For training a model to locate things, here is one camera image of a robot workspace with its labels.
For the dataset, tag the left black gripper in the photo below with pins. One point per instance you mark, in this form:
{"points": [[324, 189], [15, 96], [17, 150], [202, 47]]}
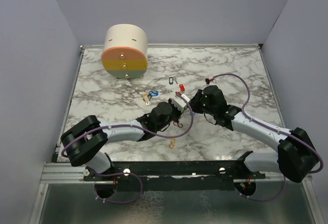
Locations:
{"points": [[178, 112]]}

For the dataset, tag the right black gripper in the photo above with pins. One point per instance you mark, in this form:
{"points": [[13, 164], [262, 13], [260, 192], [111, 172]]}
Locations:
{"points": [[195, 101]]}

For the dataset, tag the yellow tag key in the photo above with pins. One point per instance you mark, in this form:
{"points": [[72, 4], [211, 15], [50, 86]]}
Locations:
{"points": [[147, 99]]}

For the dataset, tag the orange carabiner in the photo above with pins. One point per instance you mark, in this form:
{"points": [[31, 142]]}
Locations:
{"points": [[172, 143]]}

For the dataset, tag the red tag key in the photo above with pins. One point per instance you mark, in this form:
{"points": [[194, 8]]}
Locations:
{"points": [[182, 88]]}

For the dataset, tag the black tag key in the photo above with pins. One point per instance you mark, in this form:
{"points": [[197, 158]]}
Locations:
{"points": [[173, 80]]}

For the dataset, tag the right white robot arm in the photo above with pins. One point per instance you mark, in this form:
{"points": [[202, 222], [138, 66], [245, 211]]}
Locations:
{"points": [[294, 153]]}

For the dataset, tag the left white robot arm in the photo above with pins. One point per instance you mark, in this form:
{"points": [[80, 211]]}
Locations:
{"points": [[83, 142]]}

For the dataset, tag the red carabiner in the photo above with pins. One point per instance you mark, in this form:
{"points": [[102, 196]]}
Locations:
{"points": [[178, 124]]}

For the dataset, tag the round pastel drawer box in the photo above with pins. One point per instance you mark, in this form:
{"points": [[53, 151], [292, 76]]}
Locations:
{"points": [[125, 51]]}

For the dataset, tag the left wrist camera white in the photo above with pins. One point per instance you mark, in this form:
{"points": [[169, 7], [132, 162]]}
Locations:
{"points": [[180, 104]]}

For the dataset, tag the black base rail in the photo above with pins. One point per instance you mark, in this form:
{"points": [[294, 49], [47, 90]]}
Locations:
{"points": [[132, 176]]}

